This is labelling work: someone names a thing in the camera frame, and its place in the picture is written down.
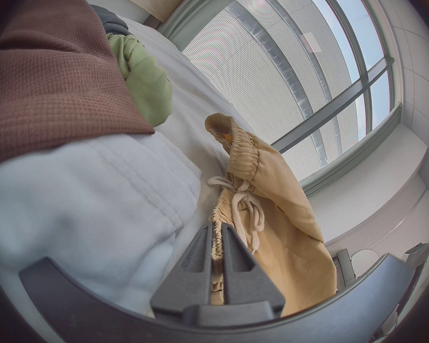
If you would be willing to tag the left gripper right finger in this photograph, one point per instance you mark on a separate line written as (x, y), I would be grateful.
(257, 291)

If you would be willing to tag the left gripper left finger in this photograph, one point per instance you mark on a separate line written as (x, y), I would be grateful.
(171, 291)

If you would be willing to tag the mustard yellow shorts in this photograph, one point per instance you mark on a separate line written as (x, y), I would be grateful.
(282, 209)

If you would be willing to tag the bed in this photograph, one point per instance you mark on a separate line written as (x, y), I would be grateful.
(186, 95)

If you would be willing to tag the pale blue garment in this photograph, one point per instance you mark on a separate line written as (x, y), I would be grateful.
(75, 198)

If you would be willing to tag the green garment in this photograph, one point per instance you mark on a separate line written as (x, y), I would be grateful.
(146, 84)

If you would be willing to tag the window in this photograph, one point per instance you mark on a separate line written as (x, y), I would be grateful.
(271, 66)

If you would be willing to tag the brown garment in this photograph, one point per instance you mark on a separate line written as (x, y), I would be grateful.
(50, 77)

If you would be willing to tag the black garment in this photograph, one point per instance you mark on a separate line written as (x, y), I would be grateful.
(110, 20)

